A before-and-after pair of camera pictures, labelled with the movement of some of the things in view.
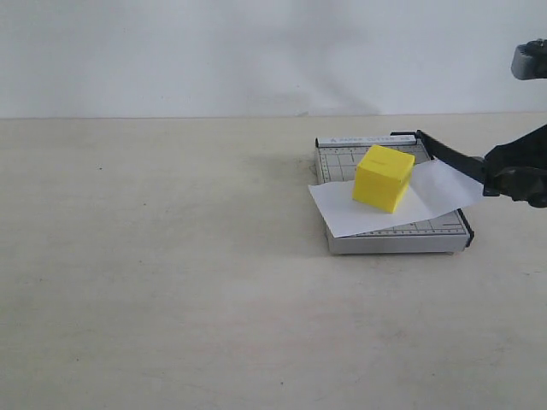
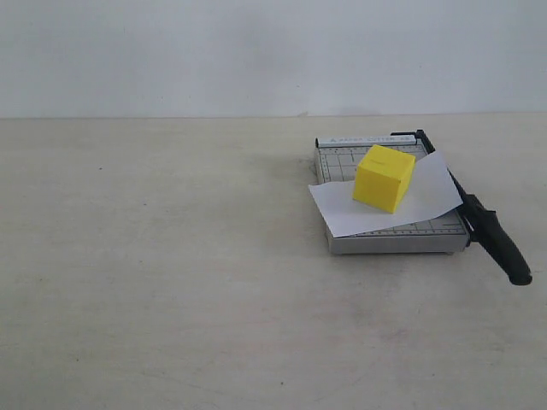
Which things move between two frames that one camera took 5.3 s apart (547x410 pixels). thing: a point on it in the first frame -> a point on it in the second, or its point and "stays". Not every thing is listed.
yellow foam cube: [382, 177] stays
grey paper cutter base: [338, 160] stays
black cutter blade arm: [473, 165] -> [481, 226]
